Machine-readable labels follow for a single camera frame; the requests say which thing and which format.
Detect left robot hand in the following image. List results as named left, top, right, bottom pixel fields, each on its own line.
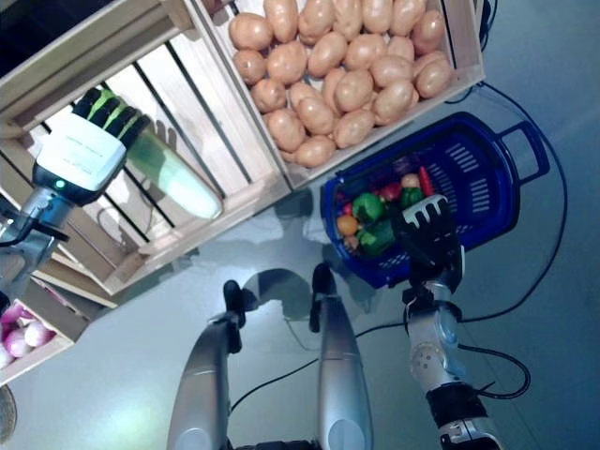
left=31, top=88, right=152, bottom=205

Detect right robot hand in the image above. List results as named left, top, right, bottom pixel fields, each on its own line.
left=391, top=194, right=468, bottom=295

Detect blue plastic shopping basket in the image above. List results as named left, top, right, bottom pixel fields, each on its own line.
left=320, top=111, right=550, bottom=290

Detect round green bell pepper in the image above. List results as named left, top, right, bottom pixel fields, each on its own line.
left=351, top=192, right=388, bottom=222

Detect light wooden display shelf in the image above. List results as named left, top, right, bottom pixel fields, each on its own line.
left=27, top=247, right=123, bottom=310

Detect wooden slat crate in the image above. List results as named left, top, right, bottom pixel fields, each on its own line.
left=0, top=0, right=306, bottom=297
left=0, top=297, right=76, bottom=386
left=191, top=0, right=487, bottom=191

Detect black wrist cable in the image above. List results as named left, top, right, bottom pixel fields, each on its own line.
left=0, top=217, right=71, bottom=248
left=457, top=344, right=533, bottom=399

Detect thin black floor cable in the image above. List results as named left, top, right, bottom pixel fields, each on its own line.
left=229, top=358, right=321, bottom=413

